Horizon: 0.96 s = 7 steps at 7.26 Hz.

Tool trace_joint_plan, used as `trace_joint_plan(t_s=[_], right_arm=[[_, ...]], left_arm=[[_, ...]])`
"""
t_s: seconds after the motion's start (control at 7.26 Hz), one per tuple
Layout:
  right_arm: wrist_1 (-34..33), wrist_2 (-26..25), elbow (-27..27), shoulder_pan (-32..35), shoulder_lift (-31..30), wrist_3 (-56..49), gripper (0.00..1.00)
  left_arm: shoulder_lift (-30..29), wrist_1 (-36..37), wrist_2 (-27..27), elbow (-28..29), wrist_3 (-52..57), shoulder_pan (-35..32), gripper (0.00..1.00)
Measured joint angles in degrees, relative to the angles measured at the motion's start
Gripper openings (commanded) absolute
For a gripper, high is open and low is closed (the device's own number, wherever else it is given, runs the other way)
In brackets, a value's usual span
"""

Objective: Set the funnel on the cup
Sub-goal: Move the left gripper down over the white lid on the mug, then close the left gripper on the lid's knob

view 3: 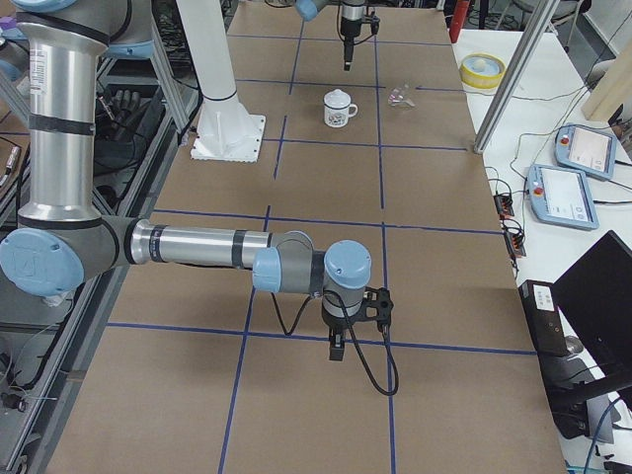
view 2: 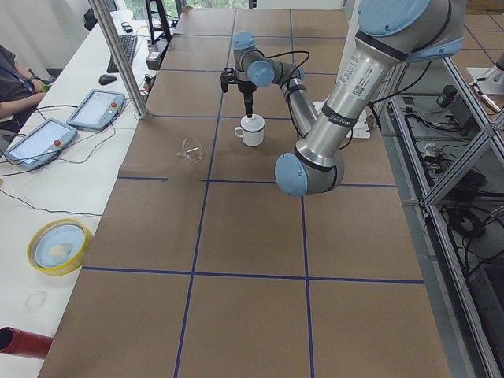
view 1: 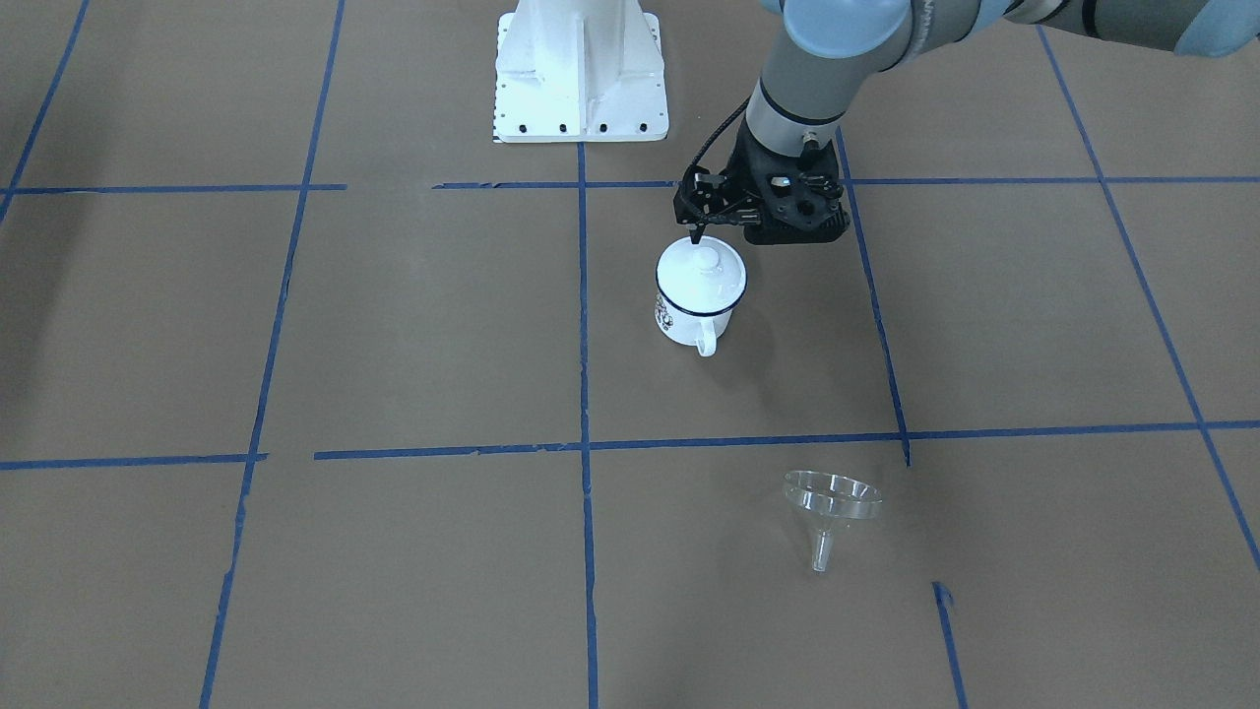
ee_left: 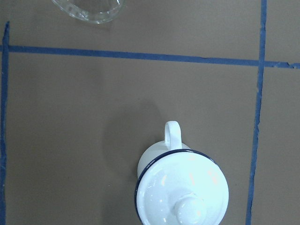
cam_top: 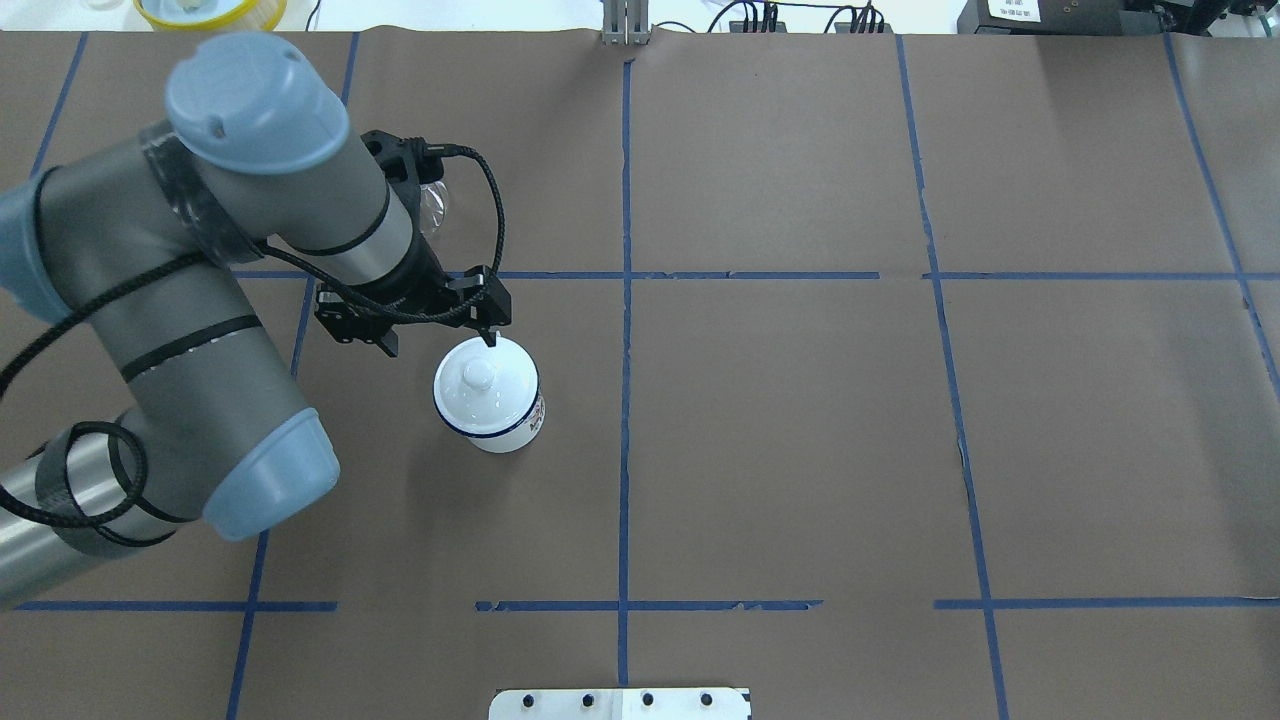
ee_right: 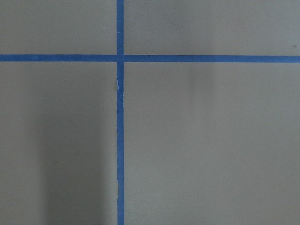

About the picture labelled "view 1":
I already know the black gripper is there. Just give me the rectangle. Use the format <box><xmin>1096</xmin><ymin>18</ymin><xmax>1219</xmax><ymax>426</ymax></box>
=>
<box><xmin>673</xmin><ymin>127</ymin><xmax>851</xmax><ymax>246</ymax></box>

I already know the white enamel mug lid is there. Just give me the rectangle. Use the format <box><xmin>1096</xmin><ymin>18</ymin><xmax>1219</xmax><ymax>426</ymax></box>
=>
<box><xmin>656</xmin><ymin>235</ymin><xmax>748</xmax><ymax>317</ymax></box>

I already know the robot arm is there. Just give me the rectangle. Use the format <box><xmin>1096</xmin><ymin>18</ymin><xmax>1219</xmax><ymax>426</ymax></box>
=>
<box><xmin>673</xmin><ymin>1</ymin><xmax>1259</xmax><ymax>246</ymax></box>

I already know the white enamel mug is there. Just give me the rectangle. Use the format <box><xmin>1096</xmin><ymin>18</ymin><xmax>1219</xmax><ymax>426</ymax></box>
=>
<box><xmin>656</xmin><ymin>286</ymin><xmax>747</xmax><ymax>356</ymax></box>

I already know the brown paper table cover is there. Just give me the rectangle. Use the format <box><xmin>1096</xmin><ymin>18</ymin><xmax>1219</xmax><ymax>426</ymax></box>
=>
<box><xmin>3</xmin><ymin>1</ymin><xmax>1257</xmax><ymax>708</ymax></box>

